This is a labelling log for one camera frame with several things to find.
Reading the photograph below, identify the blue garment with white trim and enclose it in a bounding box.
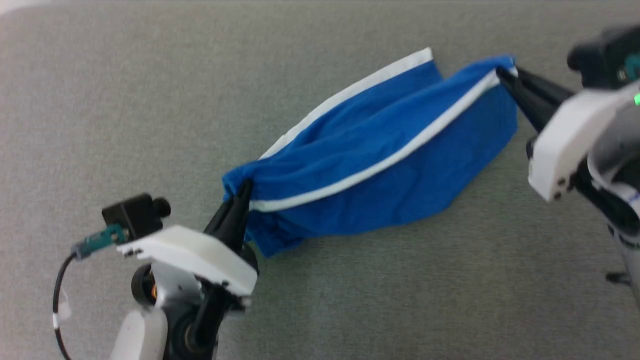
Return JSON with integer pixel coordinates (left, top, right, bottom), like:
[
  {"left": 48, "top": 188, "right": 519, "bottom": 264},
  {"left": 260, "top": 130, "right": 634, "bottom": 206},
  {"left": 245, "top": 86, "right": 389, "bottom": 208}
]
[{"left": 221, "top": 47, "right": 520, "bottom": 259}]

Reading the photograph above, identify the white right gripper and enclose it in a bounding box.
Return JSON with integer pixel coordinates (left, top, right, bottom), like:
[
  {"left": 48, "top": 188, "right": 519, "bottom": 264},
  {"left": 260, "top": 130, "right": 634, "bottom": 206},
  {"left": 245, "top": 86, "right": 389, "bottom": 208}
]
[{"left": 496, "top": 66, "right": 640, "bottom": 203}]

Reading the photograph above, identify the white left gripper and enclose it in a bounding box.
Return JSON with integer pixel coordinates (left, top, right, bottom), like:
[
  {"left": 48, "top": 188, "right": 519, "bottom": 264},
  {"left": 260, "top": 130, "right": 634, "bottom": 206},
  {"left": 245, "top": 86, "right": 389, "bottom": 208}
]
[{"left": 116, "top": 180, "right": 259, "bottom": 298}]

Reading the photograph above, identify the grey fabric sofa cushion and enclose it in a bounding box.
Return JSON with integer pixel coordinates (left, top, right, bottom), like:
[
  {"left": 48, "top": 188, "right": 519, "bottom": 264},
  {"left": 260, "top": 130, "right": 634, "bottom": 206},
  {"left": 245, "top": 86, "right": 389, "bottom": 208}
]
[{"left": 0, "top": 0, "right": 640, "bottom": 360}]

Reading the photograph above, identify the white cable label tag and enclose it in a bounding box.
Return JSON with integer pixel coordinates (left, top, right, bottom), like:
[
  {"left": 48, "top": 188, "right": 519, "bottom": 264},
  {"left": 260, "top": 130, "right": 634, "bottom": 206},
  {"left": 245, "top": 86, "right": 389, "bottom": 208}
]
[{"left": 53, "top": 289, "right": 72, "bottom": 329}]

